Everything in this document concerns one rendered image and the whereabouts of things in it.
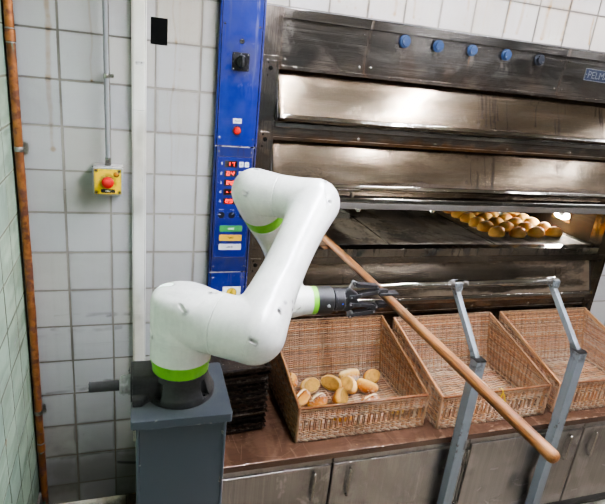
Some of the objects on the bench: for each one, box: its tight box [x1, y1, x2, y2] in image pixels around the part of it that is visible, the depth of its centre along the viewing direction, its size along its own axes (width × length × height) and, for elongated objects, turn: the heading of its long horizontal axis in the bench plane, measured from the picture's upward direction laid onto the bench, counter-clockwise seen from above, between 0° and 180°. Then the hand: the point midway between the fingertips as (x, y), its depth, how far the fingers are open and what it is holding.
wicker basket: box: [269, 315, 430, 443], centre depth 221 cm, size 49×56×28 cm
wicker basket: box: [496, 307, 605, 413], centre depth 257 cm, size 49×56×28 cm
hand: (386, 297), depth 179 cm, fingers closed on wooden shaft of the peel, 3 cm apart
